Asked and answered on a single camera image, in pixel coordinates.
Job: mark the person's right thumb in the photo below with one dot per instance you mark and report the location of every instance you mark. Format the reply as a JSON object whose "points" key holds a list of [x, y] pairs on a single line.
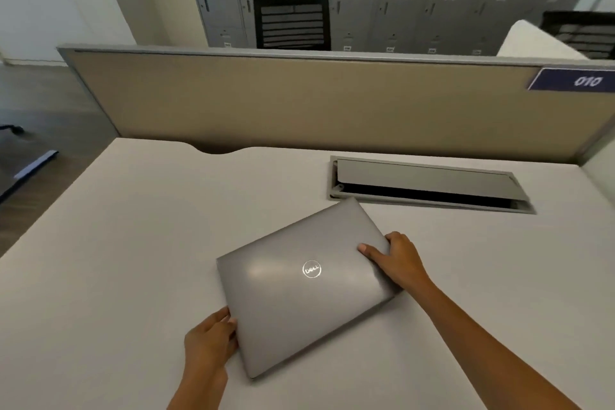
{"points": [[374, 250]]}

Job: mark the black mesh office chair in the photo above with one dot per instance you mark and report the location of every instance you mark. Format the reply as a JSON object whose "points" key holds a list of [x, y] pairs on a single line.
{"points": [[579, 32], [292, 20]]}

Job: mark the beige desk partition panel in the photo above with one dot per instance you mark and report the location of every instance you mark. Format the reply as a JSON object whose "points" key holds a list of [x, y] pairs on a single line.
{"points": [[317, 97]]}

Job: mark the person's left forearm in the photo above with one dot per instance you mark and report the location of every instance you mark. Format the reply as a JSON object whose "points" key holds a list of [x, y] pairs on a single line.
{"points": [[198, 388]]}

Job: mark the person's right forearm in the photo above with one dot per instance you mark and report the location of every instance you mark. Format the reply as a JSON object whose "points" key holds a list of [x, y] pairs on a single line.
{"points": [[495, 349]]}

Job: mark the white desk partition panel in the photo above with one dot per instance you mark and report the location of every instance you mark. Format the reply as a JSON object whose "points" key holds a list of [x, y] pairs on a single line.
{"points": [[540, 39]]}

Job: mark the blue desk number label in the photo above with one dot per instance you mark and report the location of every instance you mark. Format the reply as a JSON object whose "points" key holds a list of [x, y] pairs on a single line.
{"points": [[571, 78]]}

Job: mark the person's left hand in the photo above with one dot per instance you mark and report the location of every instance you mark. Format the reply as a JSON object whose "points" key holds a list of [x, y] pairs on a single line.
{"points": [[211, 338]]}

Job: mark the grey desk leg base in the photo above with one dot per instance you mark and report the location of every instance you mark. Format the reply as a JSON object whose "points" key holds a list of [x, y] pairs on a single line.
{"points": [[26, 169]]}

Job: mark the person's left thumb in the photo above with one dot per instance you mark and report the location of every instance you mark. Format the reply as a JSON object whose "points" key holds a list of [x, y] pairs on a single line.
{"points": [[220, 317]]}

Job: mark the person's right hand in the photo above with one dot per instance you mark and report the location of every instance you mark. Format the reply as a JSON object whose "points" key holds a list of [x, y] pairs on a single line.
{"points": [[395, 260]]}

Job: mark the grey laptop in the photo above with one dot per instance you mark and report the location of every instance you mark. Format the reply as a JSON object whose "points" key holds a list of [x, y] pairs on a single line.
{"points": [[307, 284]]}

